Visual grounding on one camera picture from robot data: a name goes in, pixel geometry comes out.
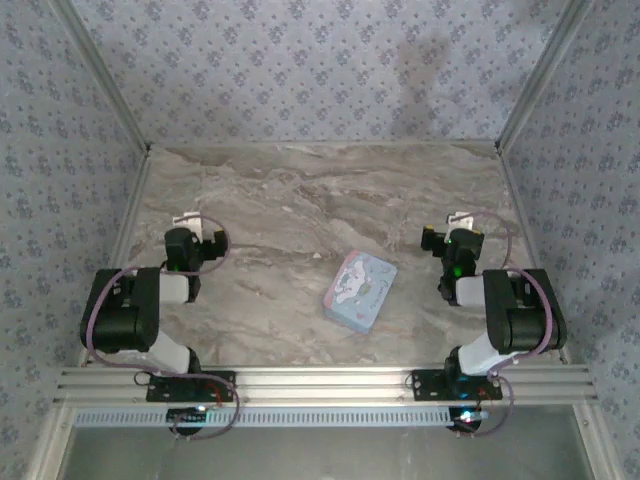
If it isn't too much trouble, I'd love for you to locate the grey metal sheet panel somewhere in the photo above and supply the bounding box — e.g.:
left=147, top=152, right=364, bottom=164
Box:
left=59, top=424, right=596, bottom=480

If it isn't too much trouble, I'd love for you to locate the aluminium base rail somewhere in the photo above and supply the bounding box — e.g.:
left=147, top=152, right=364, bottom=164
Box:
left=53, top=364, right=600, bottom=405

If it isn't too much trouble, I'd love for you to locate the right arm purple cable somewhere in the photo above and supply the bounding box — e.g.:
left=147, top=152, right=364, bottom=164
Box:
left=452, top=210, right=557, bottom=441

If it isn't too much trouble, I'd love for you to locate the aluminium frame post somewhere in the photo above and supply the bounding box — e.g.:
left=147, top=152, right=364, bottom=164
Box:
left=49, top=0, right=153, bottom=154
left=497, top=0, right=595, bottom=151

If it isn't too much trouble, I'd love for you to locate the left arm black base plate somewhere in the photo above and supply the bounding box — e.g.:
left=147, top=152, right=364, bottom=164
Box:
left=145, top=370, right=238, bottom=404

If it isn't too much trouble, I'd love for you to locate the white slotted cable duct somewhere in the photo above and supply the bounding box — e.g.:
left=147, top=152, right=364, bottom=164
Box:
left=73, top=405, right=482, bottom=430

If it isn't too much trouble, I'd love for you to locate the blue cartoon tin box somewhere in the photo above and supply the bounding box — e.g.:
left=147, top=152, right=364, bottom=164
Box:
left=322, top=249, right=399, bottom=335

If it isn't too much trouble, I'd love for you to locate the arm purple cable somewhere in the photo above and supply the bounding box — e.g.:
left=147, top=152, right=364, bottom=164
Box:
left=452, top=210, right=557, bottom=441
left=81, top=214, right=242, bottom=444

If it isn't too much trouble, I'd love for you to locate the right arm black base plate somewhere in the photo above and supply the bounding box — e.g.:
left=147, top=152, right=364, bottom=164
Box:
left=410, top=368, right=504, bottom=402

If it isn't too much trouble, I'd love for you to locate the aluminium table side rail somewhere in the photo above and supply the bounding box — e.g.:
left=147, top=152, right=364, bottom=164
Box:
left=497, top=148, right=574, bottom=364
left=77, top=148, right=154, bottom=369

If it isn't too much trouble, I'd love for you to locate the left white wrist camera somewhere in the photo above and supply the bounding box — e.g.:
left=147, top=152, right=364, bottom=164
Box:
left=172, top=212, right=204, bottom=241

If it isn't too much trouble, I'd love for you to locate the aluminium frame leg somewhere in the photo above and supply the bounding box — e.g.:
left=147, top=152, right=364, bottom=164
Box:
left=572, top=402, right=619, bottom=480
left=27, top=403, right=76, bottom=480

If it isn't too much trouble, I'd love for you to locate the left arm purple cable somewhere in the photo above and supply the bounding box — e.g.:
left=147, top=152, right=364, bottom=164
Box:
left=81, top=214, right=242, bottom=444

